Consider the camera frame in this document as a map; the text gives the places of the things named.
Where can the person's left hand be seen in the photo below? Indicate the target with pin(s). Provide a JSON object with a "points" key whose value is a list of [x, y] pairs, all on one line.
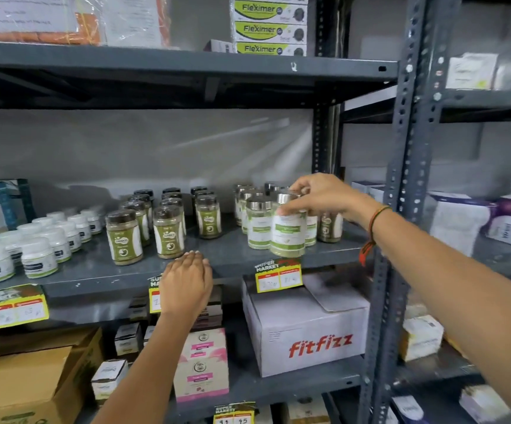
{"points": [[184, 286]]}

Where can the person's right hand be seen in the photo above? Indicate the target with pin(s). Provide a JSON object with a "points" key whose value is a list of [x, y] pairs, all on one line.
{"points": [[330, 194]]}

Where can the person's right thumb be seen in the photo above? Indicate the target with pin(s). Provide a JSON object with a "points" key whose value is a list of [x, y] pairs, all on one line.
{"points": [[293, 207]]}

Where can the person's left fingers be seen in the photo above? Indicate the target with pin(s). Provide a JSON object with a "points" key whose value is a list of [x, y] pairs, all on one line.
{"points": [[191, 260]]}

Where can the white-label jar with silver lid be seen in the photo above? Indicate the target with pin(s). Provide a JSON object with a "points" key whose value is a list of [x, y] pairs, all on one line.
{"points": [[288, 236]]}

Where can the person's right forearm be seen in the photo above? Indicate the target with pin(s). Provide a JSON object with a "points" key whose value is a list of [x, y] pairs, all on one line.
{"points": [[458, 295]]}

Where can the person's left forearm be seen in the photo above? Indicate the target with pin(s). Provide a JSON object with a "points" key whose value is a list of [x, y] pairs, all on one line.
{"points": [[145, 370]]}

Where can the group of silver-lid jars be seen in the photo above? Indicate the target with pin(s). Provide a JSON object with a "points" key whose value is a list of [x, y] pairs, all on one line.
{"points": [[259, 225]]}

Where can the yellow red price tag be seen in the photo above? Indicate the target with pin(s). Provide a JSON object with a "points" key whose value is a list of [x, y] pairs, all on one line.
{"points": [[154, 300], [278, 278], [15, 309], [234, 415]]}

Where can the group of brown-lid green-label jars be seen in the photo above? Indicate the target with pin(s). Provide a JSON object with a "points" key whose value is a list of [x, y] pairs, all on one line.
{"points": [[124, 242]]}

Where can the pink and white box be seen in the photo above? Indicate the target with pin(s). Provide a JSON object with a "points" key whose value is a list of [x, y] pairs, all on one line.
{"points": [[207, 344], [201, 379]]}

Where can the small white product box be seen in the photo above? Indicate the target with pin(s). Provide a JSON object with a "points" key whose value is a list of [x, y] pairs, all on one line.
{"points": [[148, 334], [127, 337], [109, 377]]}

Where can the white carton with red print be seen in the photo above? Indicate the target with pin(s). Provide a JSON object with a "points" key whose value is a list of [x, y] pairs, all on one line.
{"points": [[299, 322]]}

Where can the grey metal shelving rack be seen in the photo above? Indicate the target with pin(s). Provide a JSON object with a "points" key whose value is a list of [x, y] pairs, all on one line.
{"points": [[149, 61], [414, 127]]}

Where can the group of small white tubs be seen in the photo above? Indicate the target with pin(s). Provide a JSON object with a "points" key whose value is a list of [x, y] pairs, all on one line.
{"points": [[39, 256]]}

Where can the small white flat box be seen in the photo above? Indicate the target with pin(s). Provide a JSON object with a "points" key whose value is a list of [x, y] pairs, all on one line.
{"points": [[218, 46]]}

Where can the white and yellow box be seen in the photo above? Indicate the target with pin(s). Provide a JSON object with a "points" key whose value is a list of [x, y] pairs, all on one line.
{"points": [[421, 337]]}

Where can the white and tan box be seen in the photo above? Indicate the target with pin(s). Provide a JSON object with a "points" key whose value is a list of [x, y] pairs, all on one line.
{"points": [[306, 411]]}

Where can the brown cardboard box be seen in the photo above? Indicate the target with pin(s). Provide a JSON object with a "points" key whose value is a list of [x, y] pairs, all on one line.
{"points": [[21, 379]]}

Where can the white box with yellow mark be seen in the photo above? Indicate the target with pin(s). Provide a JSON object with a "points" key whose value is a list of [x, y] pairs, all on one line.
{"points": [[471, 71]]}

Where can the white pouch with dark label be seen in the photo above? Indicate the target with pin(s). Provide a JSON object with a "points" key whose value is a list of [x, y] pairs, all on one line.
{"points": [[407, 408]]}

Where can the white plastic-wrapped bundle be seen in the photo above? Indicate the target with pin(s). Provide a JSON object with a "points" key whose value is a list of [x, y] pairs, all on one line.
{"points": [[132, 19]]}

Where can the white and grey box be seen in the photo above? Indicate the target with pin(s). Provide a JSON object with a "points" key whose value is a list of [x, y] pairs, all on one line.
{"points": [[485, 404]]}

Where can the orange plastic-wrapped bundle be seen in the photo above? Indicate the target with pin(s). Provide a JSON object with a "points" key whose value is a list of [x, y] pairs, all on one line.
{"points": [[26, 17]]}

